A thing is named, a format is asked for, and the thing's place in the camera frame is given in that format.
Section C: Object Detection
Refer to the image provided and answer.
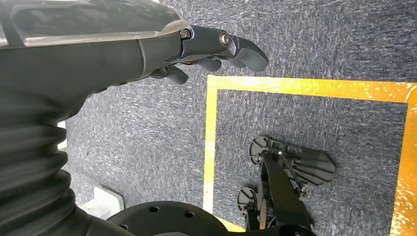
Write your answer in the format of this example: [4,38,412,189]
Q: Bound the black round robot body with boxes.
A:
[107,200,230,236]

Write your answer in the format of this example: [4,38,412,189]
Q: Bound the yellow floor tape square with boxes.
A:
[202,74,417,236]

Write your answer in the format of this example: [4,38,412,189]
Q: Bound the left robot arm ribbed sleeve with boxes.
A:
[0,92,93,236]

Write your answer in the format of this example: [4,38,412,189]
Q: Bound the black robot foot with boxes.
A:
[249,134,337,187]

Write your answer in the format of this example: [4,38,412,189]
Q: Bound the white floor box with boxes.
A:
[81,185,125,221]

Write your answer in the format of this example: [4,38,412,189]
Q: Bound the black robot leg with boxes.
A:
[236,152,317,236]

